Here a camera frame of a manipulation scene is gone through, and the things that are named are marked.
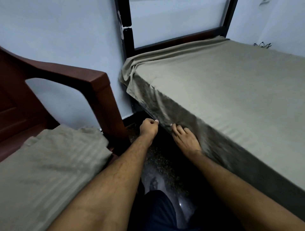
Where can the person's right hand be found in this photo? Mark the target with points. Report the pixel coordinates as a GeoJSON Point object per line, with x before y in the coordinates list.
{"type": "Point", "coordinates": [187, 141]}

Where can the person's left hand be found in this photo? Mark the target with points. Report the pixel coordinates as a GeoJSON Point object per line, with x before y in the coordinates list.
{"type": "Point", "coordinates": [149, 129]}

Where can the plain taupe bed sheet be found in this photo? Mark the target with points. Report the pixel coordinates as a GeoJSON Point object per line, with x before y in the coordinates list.
{"type": "Point", "coordinates": [226, 90]}

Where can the beige striped bed sheet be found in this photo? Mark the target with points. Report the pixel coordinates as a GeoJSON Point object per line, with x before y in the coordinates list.
{"type": "Point", "coordinates": [47, 171]}

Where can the person's left forearm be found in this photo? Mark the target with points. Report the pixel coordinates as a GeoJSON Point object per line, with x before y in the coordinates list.
{"type": "Point", "coordinates": [107, 190]}

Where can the person's right forearm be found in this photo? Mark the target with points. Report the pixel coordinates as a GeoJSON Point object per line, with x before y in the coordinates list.
{"type": "Point", "coordinates": [245, 197]}

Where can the person's dark trousers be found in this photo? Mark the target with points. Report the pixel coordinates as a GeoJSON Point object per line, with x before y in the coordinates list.
{"type": "Point", "coordinates": [157, 211]}

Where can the maroon plastic chair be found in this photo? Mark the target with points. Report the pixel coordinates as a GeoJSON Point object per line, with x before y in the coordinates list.
{"type": "Point", "coordinates": [95, 85]}

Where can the dark wooden bed frame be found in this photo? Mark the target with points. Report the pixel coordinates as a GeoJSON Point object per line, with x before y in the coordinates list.
{"type": "Point", "coordinates": [127, 40]}

